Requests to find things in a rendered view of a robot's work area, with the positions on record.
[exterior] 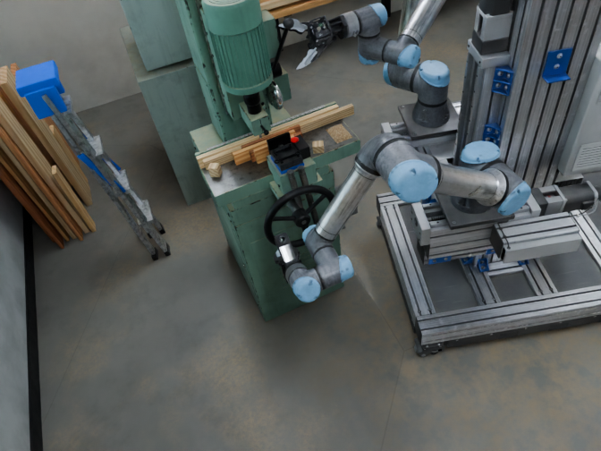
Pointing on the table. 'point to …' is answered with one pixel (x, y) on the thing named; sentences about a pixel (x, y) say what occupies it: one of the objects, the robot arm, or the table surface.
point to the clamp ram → (278, 141)
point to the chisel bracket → (255, 120)
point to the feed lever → (281, 47)
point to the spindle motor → (239, 45)
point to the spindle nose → (253, 103)
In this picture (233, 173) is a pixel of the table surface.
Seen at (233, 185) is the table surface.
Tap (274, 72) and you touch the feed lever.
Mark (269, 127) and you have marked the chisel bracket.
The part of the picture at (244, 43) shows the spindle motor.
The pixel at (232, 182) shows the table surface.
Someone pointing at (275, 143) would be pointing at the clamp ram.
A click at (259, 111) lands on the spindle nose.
